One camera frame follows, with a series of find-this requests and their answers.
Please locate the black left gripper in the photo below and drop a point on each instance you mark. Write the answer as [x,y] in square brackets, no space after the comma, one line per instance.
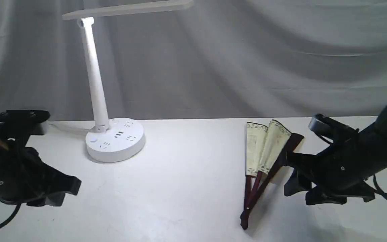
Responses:
[23,176]

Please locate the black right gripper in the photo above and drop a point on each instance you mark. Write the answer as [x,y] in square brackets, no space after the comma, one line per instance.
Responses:
[339,171]

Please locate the cream paper folding fan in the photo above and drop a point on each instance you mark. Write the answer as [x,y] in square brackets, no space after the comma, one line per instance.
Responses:
[264,146]

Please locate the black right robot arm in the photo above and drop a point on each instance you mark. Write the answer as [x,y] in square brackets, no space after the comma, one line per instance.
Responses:
[346,168]

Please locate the white desk lamp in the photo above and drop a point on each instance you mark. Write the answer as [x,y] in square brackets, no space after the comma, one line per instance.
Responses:
[112,140]

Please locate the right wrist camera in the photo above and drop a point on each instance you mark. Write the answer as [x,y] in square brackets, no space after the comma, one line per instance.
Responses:
[331,131]

